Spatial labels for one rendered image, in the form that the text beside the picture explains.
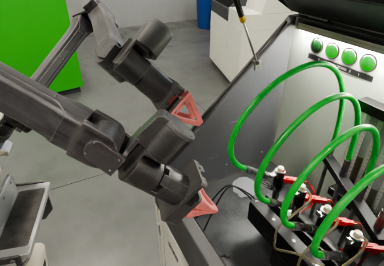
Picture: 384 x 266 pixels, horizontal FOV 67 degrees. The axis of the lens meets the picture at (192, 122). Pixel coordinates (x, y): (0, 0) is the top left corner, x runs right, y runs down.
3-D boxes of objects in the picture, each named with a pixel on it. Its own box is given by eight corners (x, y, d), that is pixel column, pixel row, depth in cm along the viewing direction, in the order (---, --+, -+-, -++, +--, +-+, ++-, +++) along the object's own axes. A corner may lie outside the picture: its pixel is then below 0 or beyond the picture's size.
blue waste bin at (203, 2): (191, 25, 693) (190, -10, 653) (212, 23, 716) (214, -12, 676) (203, 31, 648) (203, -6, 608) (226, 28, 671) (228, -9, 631)
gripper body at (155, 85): (174, 81, 65) (149, 59, 62) (186, 89, 56) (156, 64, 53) (155, 104, 65) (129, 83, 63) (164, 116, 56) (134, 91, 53)
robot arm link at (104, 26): (105, 29, 97) (79, 4, 90) (118, 18, 96) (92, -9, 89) (126, 92, 64) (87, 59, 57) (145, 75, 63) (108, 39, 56)
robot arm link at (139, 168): (112, 161, 48) (112, 185, 43) (138, 132, 46) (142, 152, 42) (145, 178, 51) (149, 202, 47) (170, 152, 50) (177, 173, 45)
